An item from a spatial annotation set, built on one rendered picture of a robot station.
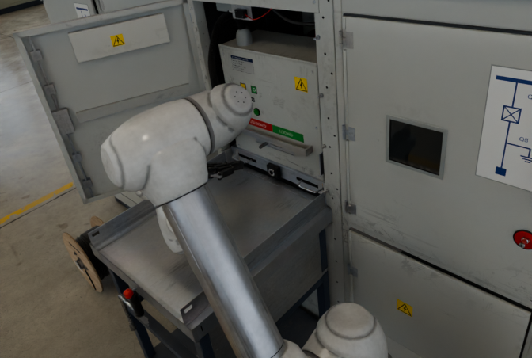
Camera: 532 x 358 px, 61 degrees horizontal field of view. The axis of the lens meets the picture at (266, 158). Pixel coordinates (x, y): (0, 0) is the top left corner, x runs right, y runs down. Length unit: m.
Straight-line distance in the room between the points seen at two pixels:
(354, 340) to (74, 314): 2.07
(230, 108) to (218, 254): 0.29
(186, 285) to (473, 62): 1.05
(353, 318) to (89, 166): 1.34
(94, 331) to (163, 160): 1.96
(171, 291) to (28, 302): 1.67
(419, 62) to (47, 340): 2.32
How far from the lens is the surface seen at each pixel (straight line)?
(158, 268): 1.62
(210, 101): 0.92
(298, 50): 1.66
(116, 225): 1.82
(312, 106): 1.59
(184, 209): 0.88
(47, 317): 2.94
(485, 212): 1.36
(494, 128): 1.22
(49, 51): 1.86
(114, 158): 0.85
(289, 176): 1.84
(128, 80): 1.90
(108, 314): 2.77
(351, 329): 1.03
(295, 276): 1.74
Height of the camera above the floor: 1.92
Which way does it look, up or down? 31 degrees down
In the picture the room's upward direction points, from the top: 8 degrees counter-clockwise
